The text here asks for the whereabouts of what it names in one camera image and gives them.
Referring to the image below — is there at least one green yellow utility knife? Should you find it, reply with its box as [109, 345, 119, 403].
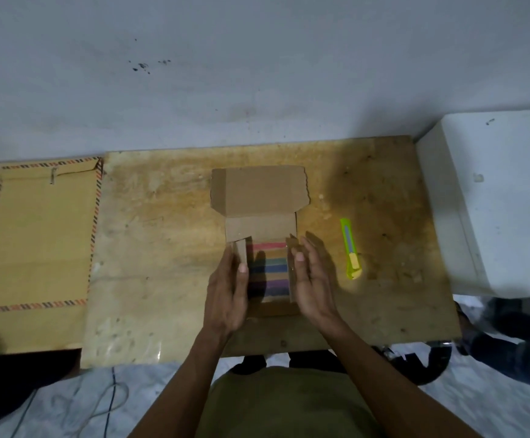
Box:
[340, 218, 363, 280]

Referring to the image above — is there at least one person's left forearm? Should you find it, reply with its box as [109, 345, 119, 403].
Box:
[128, 328, 245, 438]

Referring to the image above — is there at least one white cable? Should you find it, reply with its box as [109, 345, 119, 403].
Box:
[62, 367, 130, 438]

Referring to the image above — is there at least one brown cardboard box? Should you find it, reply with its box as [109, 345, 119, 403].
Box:
[210, 166, 310, 318]

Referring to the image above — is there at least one person's olive green shirt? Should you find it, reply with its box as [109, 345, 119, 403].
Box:
[196, 366, 386, 438]

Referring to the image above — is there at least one brown envelope with striped border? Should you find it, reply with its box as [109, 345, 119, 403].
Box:
[0, 157, 106, 357]

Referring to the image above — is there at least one black chair base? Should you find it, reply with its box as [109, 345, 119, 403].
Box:
[241, 340, 453, 386]

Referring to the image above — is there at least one rainbow striped paper pack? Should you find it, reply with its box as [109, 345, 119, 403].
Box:
[248, 242, 289, 303]

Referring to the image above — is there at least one person's right hand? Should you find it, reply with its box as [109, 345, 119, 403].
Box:
[290, 231, 346, 336]

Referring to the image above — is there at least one person's right forearm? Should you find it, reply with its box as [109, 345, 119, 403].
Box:
[317, 324, 482, 438]

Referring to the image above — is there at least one white cabinet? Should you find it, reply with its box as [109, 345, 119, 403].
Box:
[417, 108, 530, 300]

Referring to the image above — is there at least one person's left hand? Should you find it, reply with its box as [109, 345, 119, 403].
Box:
[203, 245, 250, 341]

